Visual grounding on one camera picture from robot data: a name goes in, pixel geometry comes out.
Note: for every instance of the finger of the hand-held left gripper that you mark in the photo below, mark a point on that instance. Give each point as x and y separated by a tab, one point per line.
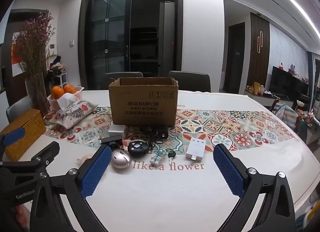
13	135
48	150

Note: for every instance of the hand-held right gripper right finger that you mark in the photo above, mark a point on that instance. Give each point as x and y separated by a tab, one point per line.
228	172

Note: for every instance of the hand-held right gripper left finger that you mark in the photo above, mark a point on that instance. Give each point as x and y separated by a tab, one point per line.
96	169

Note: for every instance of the white charger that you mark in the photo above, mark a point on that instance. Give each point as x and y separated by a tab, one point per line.
117	129

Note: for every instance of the black power adapter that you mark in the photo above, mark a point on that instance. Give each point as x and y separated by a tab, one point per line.
163	131

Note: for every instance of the brown cardboard box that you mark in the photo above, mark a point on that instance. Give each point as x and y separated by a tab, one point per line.
142	106

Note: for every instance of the person's left hand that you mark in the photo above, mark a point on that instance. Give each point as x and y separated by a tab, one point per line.
20	215

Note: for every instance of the yellow woven box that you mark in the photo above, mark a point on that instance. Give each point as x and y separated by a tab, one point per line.
27	126

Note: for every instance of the pink computer mouse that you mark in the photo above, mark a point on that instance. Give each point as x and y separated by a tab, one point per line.
121	160

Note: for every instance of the grey dining chair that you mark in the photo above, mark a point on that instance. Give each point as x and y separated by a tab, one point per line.
122	79
192	80
17	109

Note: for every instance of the black rectangular charger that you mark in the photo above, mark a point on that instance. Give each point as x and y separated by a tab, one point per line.
111	139

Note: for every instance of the white plug adapter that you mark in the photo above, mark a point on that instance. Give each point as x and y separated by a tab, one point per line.
195	148

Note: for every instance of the floral tissue pack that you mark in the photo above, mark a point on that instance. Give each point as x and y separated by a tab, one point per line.
72	113

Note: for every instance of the black round device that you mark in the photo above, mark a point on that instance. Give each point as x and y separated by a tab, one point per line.
137	148

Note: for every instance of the black key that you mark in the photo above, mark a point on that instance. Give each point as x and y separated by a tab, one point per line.
171	156

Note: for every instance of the white plastic fruit basket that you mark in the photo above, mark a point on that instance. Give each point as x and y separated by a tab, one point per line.
78	94

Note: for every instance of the white stool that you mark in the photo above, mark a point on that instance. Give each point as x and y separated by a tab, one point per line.
61	79

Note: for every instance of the television cabinet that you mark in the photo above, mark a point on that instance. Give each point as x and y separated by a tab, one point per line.
252	96

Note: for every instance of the chair with draped clothes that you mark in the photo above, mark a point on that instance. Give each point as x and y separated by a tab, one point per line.
282	114

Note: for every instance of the plush toy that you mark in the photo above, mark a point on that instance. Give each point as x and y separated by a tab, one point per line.
56	68

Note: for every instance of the dried flower bunch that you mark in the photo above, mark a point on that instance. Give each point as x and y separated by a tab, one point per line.
35	46

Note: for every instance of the decorative figurines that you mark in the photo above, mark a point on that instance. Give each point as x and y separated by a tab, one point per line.
303	119

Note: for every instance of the slatted wooden cabinet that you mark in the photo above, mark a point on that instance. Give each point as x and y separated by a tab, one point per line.
255	71

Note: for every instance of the black television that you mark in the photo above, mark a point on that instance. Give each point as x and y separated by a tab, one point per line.
287	81

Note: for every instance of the dark wooden door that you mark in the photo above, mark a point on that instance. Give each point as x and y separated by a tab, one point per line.
236	59

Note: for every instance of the dark glass sliding door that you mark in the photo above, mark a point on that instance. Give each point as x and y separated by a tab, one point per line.
107	46

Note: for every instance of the red wall picture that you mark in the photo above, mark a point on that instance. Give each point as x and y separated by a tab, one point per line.
15	56

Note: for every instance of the white wall control panel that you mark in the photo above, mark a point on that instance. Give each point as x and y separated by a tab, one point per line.
52	48

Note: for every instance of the white wall switch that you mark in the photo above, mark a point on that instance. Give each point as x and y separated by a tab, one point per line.
71	43

